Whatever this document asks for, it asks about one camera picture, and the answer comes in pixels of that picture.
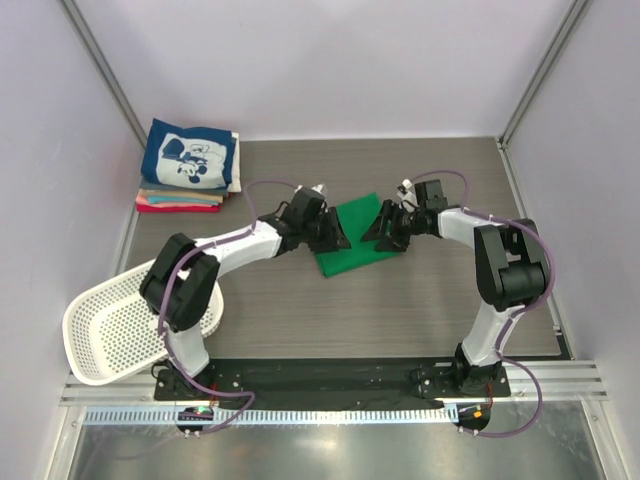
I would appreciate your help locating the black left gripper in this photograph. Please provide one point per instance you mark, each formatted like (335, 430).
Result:
(340, 239)

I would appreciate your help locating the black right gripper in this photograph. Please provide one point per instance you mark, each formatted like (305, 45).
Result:
(379, 229)

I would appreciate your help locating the green t shirt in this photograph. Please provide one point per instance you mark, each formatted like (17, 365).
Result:
(355, 216)

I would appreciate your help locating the white perforated plastic basket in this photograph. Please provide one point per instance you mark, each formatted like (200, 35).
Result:
(110, 333)

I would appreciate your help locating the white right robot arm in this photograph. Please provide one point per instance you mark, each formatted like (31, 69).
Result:
(512, 274)

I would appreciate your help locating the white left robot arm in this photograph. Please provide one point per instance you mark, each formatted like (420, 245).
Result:
(180, 282)

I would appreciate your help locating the white folded t shirt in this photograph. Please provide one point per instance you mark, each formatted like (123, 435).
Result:
(235, 165)

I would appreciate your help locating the red folded t shirt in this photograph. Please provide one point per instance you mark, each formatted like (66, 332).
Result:
(165, 209)

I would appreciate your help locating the navy printed folded t shirt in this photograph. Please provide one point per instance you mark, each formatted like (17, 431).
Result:
(192, 158)

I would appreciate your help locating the turquoise folded t shirt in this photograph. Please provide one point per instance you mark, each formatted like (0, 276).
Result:
(153, 200)

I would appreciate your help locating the beige folded t shirt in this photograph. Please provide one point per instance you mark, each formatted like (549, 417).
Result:
(199, 198)

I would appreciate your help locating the salmon pink folded t shirt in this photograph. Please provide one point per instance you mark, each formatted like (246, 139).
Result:
(143, 201)

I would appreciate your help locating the grey teal folded t shirt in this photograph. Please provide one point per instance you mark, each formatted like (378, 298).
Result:
(148, 185)

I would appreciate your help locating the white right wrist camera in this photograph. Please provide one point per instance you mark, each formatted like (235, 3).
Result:
(407, 197)

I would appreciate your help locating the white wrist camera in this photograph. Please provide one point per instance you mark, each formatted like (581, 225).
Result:
(319, 190)
(407, 197)

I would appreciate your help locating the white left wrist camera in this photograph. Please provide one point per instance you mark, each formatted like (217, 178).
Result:
(319, 190)

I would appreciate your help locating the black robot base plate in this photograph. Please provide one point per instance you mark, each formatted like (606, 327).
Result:
(353, 384)

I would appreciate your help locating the right aluminium corner post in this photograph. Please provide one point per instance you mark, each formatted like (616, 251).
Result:
(571, 19)

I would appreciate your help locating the aluminium corner post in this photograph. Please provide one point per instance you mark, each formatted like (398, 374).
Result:
(571, 19)
(99, 60)

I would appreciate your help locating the white slotted cable duct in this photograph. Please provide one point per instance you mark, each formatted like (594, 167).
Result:
(199, 415)

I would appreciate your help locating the left aluminium corner post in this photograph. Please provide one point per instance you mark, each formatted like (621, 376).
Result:
(99, 60)

